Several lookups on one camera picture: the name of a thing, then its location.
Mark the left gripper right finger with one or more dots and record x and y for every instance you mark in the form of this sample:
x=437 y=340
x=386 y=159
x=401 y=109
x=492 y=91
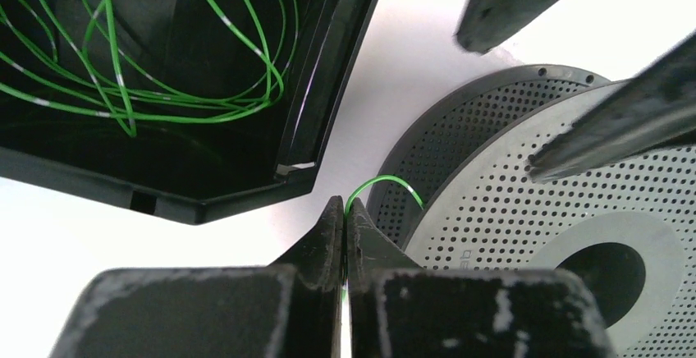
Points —
x=399 y=309

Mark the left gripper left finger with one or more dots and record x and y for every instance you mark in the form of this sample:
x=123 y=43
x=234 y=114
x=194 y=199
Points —
x=289 y=308

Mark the dark grey cable spool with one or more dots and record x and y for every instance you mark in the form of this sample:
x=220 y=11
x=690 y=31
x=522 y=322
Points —
x=464 y=200

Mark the black plastic bin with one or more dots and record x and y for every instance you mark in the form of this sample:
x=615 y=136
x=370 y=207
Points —
x=188 y=110

